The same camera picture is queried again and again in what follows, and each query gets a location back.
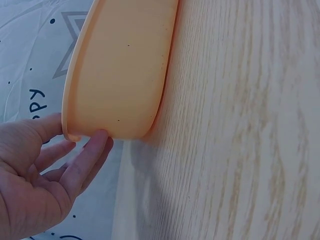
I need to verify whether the person's left hand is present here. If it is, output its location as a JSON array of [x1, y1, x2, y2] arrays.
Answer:
[[0, 112, 115, 240]]

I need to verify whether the orange plastic bowl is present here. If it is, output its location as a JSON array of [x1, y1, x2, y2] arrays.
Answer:
[[61, 0, 181, 144]]

